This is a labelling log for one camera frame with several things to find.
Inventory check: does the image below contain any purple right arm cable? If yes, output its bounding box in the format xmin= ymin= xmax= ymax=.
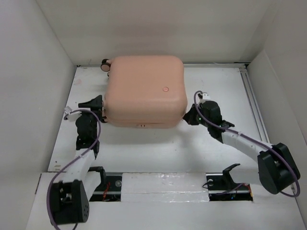
xmin=193 ymin=90 xmax=302 ymax=198

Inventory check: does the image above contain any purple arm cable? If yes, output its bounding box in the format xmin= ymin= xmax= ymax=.
xmin=47 ymin=109 xmax=101 ymax=228
xmin=193 ymin=90 xmax=302 ymax=198

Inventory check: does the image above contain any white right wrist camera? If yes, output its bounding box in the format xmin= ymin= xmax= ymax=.
xmin=198 ymin=92 xmax=211 ymax=104

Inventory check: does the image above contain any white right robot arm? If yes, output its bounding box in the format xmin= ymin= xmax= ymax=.
xmin=183 ymin=101 xmax=301 ymax=197

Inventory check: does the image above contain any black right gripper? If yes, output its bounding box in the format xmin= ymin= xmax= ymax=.
xmin=181 ymin=103 xmax=211 ymax=128

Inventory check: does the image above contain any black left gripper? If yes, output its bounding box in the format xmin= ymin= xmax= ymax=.
xmin=78 ymin=96 xmax=102 ymax=138

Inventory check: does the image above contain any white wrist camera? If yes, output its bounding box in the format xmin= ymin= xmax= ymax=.
xmin=63 ymin=106 xmax=81 ymax=122
xmin=198 ymin=92 xmax=211 ymax=104

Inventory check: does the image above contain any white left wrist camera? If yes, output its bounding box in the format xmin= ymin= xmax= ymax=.
xmin=63 ymin=106 xmax=81 ymax=122

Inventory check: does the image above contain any aluminium side rail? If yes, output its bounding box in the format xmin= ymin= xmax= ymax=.
xmin=239 ymin=63 xmax=270 ymax=143

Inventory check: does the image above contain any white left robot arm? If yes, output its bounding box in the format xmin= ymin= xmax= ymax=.
xmin=47 ymin=95 xmax=107 ymax=230

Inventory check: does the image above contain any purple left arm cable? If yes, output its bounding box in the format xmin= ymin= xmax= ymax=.
xmin=47 ymin=109 xmax=101 ymax=228

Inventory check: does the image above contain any pink hardshell suitcase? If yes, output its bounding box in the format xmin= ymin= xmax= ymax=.
xmin=101 ymin=56 xmax=188 ymax=128

